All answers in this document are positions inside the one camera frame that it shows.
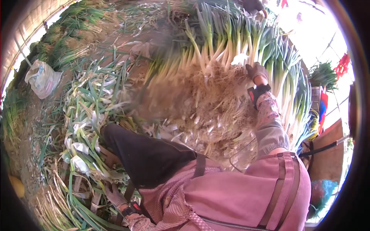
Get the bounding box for person's left fingers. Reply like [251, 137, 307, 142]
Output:
[105, 183, 120, 200]

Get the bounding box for pile of dry onion roots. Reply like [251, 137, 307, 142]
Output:
[32, 182, 77, 231]

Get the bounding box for person's legs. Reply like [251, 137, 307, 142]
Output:
[102, 124, 198, 189]

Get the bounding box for yellow round object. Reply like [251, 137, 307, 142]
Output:
[9, 174, 26, 198]

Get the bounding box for red and blue cloth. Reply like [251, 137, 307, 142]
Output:
[317, 85, 329, 136]

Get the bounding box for person's body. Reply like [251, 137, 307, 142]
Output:
[138, 151, 312, 231]

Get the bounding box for brown board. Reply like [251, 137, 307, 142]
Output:
[307, 118, 345, 183]

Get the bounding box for person's left hand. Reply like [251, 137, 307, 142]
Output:
[105, 183, 128, 209]

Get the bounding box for person's right hand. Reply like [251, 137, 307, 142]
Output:
[245, 62, 270, 86]

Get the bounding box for person's right fingers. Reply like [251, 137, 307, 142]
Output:
[245, 62, 267, 76]

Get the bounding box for row of green onion bundles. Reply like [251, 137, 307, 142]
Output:
[28, 0, 122, 73]

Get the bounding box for red hanging cloth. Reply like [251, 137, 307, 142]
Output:
[333, 53, 351, 82]

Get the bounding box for white plastic bag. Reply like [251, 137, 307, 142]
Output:
[24, 59, 63, 100]

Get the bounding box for black wrist band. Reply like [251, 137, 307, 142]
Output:
[247, 83, 272, 110]
[121, 202, 143, 218]

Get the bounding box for pile of rooted green onions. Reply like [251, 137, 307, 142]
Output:
[136, 0, 313, 169]

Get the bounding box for blue-green net bundle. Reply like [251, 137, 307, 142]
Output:
[309, 179, 338, 218]

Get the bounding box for green onion bunch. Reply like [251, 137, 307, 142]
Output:
[308, 62, 339, 93]

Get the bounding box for heap of green onion trimmings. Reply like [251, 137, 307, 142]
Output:
[37, 55, 151, 231]

